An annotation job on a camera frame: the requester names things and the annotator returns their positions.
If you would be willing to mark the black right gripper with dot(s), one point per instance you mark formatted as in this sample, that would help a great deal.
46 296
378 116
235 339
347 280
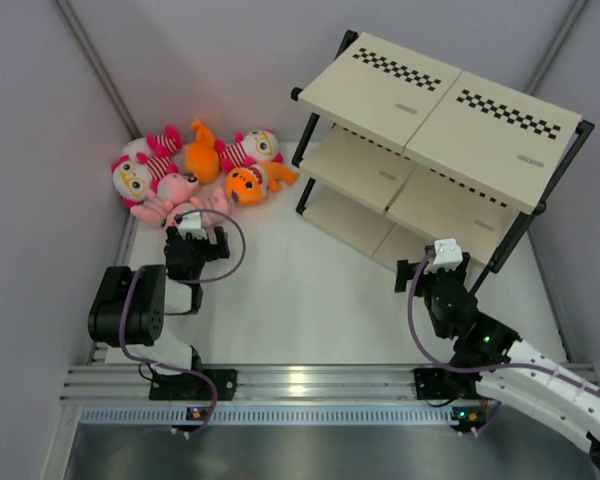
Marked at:
458 273

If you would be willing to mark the orange shark plush front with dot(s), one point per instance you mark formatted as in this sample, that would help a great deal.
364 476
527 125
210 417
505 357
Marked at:
250 184

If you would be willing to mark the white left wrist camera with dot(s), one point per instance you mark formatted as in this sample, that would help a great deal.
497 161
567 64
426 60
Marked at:
189 222

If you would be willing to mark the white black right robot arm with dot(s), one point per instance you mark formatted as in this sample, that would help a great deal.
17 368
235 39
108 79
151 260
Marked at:
492 360

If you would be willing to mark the white plush glasses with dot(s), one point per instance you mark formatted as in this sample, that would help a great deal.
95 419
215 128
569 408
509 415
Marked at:
247 148
135 178

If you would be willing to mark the white plush corner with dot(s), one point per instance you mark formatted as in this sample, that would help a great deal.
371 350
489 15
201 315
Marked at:
167 143

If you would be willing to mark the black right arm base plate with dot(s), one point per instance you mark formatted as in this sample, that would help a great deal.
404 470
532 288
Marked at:
440 384

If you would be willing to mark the pink striped plush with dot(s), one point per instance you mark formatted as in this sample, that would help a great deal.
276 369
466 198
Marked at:
171 191
159 212

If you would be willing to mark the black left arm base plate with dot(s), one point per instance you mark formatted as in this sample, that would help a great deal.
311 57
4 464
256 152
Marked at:
182 387

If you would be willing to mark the orange shark plush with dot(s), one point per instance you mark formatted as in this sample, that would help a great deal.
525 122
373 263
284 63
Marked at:
250 184
200 156

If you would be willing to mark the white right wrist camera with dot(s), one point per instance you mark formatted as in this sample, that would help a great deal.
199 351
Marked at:
447 255

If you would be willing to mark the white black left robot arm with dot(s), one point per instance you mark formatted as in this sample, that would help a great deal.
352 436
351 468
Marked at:
130 306

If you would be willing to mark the grey slotted cable duct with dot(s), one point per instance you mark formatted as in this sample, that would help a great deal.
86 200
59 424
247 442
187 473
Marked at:
272 415

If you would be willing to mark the aluminium mounting rail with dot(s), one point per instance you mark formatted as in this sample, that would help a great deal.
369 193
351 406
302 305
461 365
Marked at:
122 383

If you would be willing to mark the orange shark plush back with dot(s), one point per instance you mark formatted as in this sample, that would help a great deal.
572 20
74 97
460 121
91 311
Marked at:
200 156

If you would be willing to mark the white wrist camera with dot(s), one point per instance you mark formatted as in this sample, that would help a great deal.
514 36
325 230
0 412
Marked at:
447 255
189 222

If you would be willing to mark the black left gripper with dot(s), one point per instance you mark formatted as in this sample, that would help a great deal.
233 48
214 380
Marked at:
214 250

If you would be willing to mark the beige three-tier shelf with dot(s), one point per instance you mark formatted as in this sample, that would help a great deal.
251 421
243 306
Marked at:
401 150

